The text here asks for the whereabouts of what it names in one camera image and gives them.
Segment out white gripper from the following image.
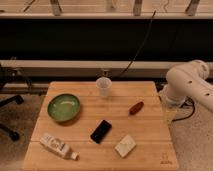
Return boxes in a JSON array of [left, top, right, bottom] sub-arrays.
[[160, 87, 185, 124]]

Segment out red chili pepper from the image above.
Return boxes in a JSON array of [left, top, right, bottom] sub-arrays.
[[129, 102, 144, 115]]

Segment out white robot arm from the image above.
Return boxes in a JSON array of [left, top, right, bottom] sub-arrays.
[[159, 60, 213, 124]]

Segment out white ceramic cup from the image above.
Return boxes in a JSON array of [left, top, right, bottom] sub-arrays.
[[96, 77, 112, 98]]

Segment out green ceramic bowl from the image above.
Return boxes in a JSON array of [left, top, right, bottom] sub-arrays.
[[47, 94, 81, 122]]

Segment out white sponge block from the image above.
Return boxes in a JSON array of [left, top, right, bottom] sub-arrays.
[[115, 135, 136, 158]]

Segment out black smartphone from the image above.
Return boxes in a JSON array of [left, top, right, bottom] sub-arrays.
[[90, 120, 112, 144]]

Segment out white plastic bottle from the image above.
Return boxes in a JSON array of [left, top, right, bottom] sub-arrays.
[[40, 133, 78, 160]]

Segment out black office chair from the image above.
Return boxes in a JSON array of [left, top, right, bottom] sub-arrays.
[[0, 64, 25, 142]]

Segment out black hanging cable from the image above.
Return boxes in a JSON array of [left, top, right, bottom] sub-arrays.
[[116, 9, 157, 78]]

